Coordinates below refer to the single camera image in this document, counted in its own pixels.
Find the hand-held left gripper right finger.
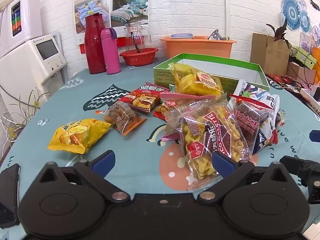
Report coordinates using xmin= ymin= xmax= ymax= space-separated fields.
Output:
xmin=197 ymin=152 xmax=290 ymax=203

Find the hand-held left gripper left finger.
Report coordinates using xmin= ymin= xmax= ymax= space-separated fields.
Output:
xmin=37 ymin=150 xmax=131 ymax=204

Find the clear pink-edged twist snack packet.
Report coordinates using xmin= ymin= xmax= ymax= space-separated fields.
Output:
xmin=159 ymin=92 xmax=252 ymax=192

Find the clear orange-edged cookie packet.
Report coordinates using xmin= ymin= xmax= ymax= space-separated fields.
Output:
xmin=96 ymin=101 xmax=148 ymax=136

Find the red checkered snack packet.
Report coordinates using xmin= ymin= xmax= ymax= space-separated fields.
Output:
xmin=118 ymin=82 xmax=171 ymax=113

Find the red peanut snack packet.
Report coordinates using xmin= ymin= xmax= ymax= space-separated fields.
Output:
xmin=152 ymin=104 xmax=173 ymax=122

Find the green cardboard box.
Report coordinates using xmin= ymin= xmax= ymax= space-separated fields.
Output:
xmin=153 ymin=53 xmax=271 ymax=93

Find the dark red date packet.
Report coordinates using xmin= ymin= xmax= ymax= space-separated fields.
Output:
xmin=229 ymin=94 xmax=275 ymax=156

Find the white and blue snack packet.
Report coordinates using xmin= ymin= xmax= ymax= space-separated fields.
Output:
xmin=234 ymin=79 xmax=285 ymax=145

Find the small brown cardboard box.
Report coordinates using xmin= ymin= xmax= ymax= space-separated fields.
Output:
xmin=286 ymin=61 xmax=316 ymax=84

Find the teal printed tablecloth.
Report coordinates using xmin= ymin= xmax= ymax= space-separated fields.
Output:
xmin=0 ymin=56 xmax=320 ymax=233

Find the orange bag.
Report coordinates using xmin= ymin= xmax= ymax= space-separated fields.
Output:
xmin=311 ymin=47 xmax=320 ymax=86

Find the light green box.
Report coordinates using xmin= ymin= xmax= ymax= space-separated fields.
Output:
xmin=291 ymin=45 xmax=316 ymax=69

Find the clear yellow snack packet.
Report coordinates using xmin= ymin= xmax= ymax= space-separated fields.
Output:
xmin=169 ymin=63 xmax=225 ymax=98

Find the thin yellow-flowered plant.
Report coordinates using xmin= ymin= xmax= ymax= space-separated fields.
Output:
xmin=0 ymin=87 xmax=50 ymax=146

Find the large brown cardboard box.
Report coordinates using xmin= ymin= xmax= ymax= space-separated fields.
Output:
xmin=250 ymin=33 xmax=292 ymax=75

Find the black smartphone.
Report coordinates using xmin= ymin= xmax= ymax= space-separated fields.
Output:
xmin=0 ymin=163 xmax=21 ymax=227

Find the pink thermos bottle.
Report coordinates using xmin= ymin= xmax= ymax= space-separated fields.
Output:
xmin=100 ymin=27 xmax=121 ymax=75

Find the dark purple leaf plant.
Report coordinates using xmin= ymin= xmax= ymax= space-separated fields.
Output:
xmin=265 ymin=18 xmax=292 ymax=51

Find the red plastic basket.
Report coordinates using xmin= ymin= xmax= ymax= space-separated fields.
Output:
xmin=119 ymin=47 xmax=159 ymax=67

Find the red thermos jug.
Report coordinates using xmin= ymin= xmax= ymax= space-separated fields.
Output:
xmin=84 ymin=13 xmax=108 ymax=75

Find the small blue paper fan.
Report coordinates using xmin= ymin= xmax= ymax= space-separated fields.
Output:
xmin=300 ymin=10 xmax=311 ymax=33

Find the orange plastic basin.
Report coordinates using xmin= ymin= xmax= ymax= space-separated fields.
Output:
xmin=160 ymin=35 xmax=238 ymax=59

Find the white machine with screen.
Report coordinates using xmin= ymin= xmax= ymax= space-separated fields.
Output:
xmin=0 ymin=31 xmax=68 ymax=122

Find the large blue paper fan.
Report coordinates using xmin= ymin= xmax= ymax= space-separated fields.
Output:
xmin=281 ymin=0 xmax=301 ymax=31

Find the metal funnel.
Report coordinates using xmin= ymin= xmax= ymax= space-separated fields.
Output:
xmin=208 ymin=29 xmax=227 ymax=41

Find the clear glass jar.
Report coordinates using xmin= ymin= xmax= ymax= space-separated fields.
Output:
xmin=124 ymin=23 xmax=152 ymax=53

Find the wall calendar poster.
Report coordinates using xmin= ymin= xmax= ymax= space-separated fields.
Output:
xmin=73 ymin=0 xmax=150 ymax=54

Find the white wall water purifier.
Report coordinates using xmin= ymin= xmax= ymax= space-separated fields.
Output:
xmin=0 ymin=0 xmax=44 ymax=56

